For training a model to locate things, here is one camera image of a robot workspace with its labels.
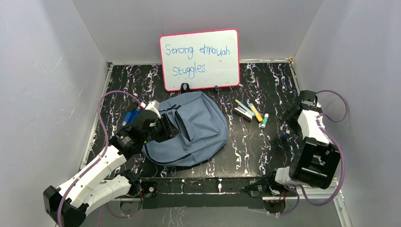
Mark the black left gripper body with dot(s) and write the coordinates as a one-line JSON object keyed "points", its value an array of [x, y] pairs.
{"points": [[167, 126]]}

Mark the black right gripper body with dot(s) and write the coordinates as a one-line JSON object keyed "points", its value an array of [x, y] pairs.
{"points": [[287, 116]]}

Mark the green white glue stick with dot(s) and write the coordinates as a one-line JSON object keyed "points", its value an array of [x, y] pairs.
{"points": [[264, 121]]}

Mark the yellow highlighter pen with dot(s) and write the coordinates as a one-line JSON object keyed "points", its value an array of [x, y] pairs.
{"points": [[256, 113]]}

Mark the blue student backpack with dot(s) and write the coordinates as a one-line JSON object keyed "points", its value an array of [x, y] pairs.
{"points": [[203, 131]]}

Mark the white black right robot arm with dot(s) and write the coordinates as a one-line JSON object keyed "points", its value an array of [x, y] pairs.
{"points": [[318, 156]]}

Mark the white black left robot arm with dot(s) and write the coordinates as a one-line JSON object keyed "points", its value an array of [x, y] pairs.
{"points": [[69, 203]]}

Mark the blue stapler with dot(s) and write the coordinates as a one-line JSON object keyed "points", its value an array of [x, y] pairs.
{"points": [[130, 116]]}

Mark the pink framed whiteboard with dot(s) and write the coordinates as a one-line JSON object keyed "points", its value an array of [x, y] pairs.
{"points": [[203, 60]]}

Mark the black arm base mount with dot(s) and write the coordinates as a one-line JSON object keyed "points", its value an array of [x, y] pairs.
{"points": [[260, 193]]}

